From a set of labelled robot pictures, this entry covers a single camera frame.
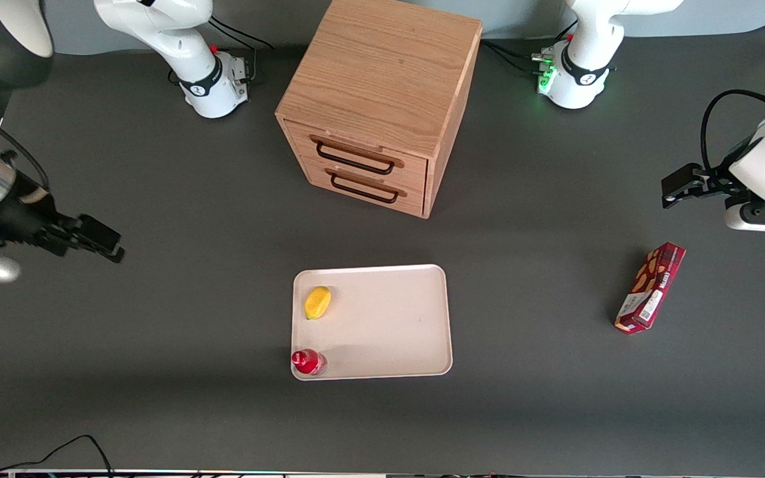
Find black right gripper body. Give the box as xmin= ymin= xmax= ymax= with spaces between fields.
xmin=0 ymin=186 xmax=84 ymax=258

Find black arm base cables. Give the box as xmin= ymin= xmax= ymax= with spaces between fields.
xmin=481 ymin=39 xmax=544 ymax=75
xmin=207 ymin=16 xmax=276 ymax=51

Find yellow lemon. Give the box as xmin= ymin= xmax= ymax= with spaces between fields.
xmin=304 ymin=286 xmax=332 ymax=321

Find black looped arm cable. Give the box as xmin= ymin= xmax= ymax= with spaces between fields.
xmin=700 ymin=89 xmax=765 ymax=175

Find wooden two-drawer cabinet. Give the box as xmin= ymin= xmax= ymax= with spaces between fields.
xmin=275 ymin=0 xmax=483 ymax=220

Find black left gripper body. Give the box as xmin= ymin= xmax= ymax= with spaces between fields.
xmin=705 ymin=161 xmax=753 ymax=204

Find red coke bottle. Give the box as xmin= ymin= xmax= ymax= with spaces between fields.
xmin=291 ymin=349 xmax=327 ymax=377

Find black right arm base cables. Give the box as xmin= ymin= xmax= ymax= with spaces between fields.
xmin=207 ymin=16 xmax=276 ymax=51

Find cream rectangular tray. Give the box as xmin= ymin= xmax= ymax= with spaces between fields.
xmin=291 ymin=264 xmax=454 ymax=382

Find red cookie box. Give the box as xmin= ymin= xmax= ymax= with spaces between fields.
xmin=614 ymin=242 xmax=687 ymax=335

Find black drawer handle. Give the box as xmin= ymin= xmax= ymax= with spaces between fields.
xmin=316 ymin=141 xmax=396 ymax=176
xmin=331 ymin=174 xmax=400 ymax=204

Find black left arm base cables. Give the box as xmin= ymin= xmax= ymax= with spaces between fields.
xmin=481 ymin=39 xmax=544 ymax=75

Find black cable at table edge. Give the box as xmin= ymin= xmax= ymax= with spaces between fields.
xmin=0 ymin=435 xmax=115 ymax=477

